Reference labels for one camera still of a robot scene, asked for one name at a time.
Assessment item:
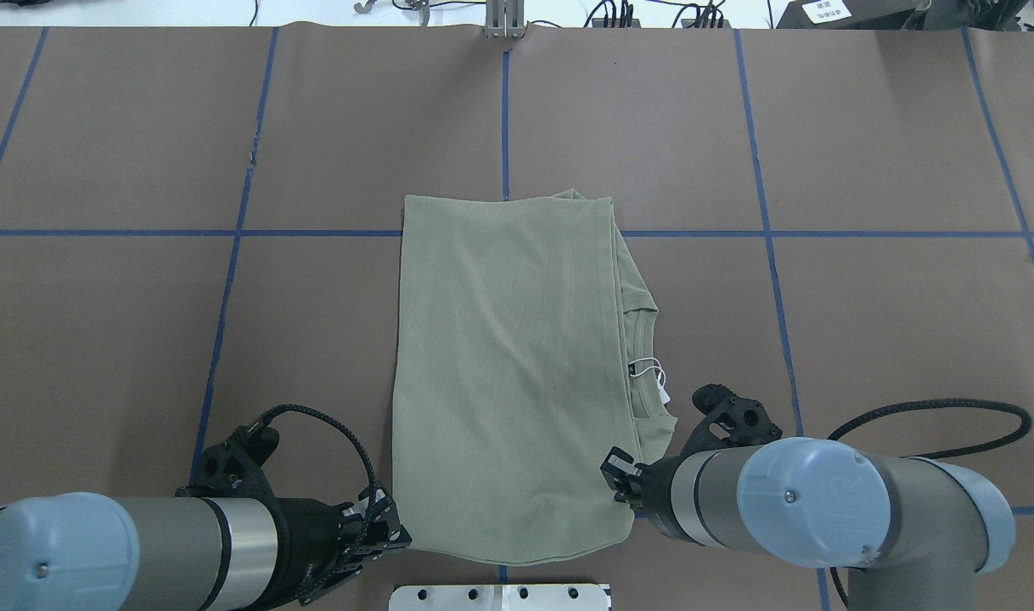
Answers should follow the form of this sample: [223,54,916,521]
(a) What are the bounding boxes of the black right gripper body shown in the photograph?
[636,457,679,537]

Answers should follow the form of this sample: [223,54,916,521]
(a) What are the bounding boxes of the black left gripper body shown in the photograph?
[270,496,367,608]

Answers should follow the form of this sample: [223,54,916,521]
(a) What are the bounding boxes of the olive green long-sleeve shirt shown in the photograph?
[391,190,677,566]

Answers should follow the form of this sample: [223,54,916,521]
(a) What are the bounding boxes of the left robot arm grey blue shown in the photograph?
[0,490,412,610]

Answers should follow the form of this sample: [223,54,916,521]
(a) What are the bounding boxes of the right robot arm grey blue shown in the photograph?
[601,437,1016,610]

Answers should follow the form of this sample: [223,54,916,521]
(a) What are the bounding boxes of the white paper hang tag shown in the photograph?
[628,356,672,406]

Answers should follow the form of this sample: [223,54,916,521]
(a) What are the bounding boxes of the brown table cover mat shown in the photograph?
[0,23,1034,610]

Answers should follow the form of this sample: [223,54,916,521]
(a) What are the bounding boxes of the black box with white label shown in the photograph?
[774,1,932,31]

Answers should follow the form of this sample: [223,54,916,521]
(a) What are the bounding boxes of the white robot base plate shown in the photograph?
[388,583,614,610]

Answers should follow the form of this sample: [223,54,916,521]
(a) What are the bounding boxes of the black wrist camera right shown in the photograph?
[680,384,784,457]

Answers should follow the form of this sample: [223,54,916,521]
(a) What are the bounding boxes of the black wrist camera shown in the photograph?
[680,384,784,457]
[175,425,280,502]

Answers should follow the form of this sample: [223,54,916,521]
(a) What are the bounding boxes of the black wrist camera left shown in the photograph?
[175,425,280,502]

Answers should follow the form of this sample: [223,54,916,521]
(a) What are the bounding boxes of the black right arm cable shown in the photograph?
[827,399,1034,611]

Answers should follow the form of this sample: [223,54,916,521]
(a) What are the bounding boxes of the black cable bundle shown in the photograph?
[585,0,730,30]

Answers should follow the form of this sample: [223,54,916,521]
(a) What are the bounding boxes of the grey aluminium frame post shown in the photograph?
[485,0,527,39]

